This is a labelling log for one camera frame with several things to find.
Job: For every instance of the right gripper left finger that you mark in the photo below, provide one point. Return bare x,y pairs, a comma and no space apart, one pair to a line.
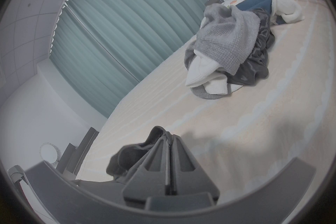
147,178

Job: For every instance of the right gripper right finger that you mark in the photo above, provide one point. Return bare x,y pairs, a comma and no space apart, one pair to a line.
191,178

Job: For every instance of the black polo shirt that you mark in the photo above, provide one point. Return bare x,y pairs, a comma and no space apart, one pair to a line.
131,157

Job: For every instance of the bed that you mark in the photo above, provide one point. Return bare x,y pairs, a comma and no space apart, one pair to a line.
262,112

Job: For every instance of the pile of clothes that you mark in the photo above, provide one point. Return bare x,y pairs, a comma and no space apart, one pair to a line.
225,39

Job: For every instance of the black chest of drawers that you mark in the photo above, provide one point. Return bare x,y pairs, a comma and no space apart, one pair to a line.
78,149

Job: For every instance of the round white mirror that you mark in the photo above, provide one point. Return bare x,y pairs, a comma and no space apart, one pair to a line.
49,153

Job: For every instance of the blue-green curtain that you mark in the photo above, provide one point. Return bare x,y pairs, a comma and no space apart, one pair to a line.
86,60
144,7

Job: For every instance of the grey bedside table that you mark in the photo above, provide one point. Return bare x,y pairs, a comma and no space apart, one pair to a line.
214,0

